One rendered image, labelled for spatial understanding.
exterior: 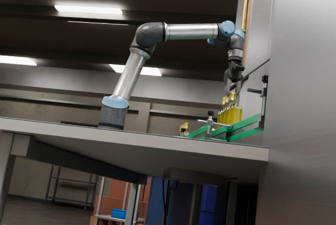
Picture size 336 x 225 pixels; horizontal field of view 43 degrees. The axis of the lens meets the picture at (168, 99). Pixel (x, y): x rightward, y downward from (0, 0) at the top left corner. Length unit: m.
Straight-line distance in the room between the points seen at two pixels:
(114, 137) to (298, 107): 0.47
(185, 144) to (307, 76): 0.35
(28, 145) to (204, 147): 0.50
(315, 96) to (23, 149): 0.79
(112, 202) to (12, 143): 5.76
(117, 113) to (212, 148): 0.92
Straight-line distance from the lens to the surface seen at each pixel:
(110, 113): 1.92
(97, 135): 1.14
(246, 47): 2.66
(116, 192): 7.44
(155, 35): 2.05
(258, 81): 2.24
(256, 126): 1.32
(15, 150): 1.28
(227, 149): 1.06
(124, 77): 2.12
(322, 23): 0.94
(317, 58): 0.92
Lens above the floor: 0.60
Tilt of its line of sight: 13 degrees up
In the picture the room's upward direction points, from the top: 8 degrees clockwise
